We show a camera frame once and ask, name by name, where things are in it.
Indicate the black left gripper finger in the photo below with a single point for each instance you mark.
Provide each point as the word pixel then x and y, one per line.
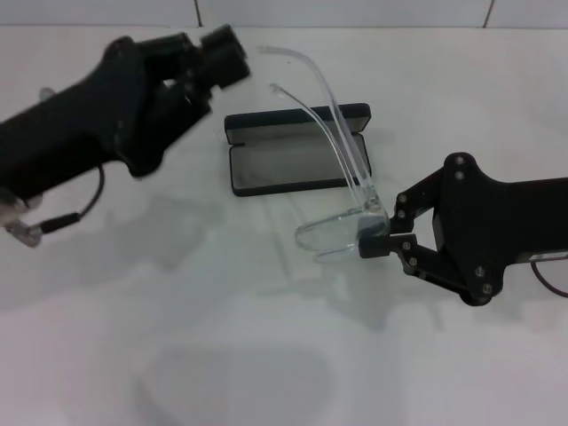
pixel 231 71
pixel 222 44

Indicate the black glasses case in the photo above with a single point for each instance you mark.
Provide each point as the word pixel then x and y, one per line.
pixel 266 171

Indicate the clear white glasses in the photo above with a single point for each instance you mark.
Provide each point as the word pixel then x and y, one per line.
pixel 370 206

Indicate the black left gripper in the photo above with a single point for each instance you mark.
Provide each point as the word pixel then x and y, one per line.
pixel 80 128

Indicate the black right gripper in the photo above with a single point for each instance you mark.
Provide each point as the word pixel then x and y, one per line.
pixel 488 222

